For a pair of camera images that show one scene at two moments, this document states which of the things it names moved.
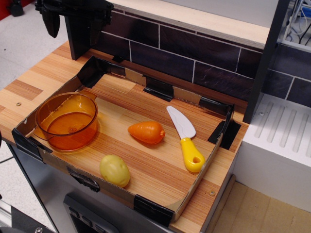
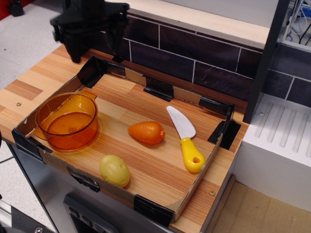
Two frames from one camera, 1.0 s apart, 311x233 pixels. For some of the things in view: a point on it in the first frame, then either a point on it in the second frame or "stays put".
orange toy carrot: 150,132 stays put
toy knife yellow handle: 195,160 stays put
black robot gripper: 52,11 to 77,20
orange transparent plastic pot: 68,120 stays put
